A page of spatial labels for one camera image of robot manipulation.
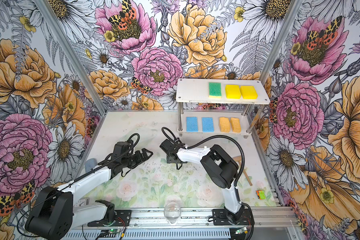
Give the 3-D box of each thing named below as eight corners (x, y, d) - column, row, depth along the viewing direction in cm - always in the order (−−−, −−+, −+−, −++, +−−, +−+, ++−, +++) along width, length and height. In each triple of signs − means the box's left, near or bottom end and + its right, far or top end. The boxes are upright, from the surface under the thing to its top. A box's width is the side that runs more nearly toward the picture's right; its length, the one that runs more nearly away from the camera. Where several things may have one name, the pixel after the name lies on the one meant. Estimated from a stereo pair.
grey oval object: (87, 171, 92) (84, 169, 89) (85, 164, 95) (83, 161, 92) (98, 166, 94) (95, 163, 92) (96, 159, 97) (93, 156, 95)
